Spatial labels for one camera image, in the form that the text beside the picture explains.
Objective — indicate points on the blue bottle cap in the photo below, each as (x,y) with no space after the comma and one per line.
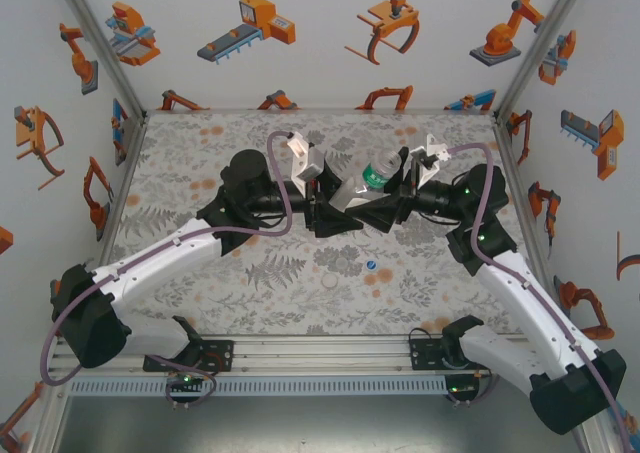
(371,265)

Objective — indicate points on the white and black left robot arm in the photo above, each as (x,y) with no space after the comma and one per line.
(165,253)

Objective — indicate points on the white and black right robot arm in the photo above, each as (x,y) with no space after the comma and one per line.
(525,298)

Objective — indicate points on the floral patterned table cover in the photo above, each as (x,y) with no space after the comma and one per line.
(200,138)

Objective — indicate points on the small circuit board green light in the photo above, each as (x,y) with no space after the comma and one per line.
(185,379)
(460,388)

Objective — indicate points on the aluminium side frame rail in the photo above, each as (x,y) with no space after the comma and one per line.
(521,183)
(127,173)

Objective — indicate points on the aluminium rear frame rail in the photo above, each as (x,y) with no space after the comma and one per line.
(320,110)

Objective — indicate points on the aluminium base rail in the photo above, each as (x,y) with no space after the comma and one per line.
(320,355)

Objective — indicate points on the aluminium frame post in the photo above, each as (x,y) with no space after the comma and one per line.
(47,438)
(100,43)
(542,48)
(592,443)

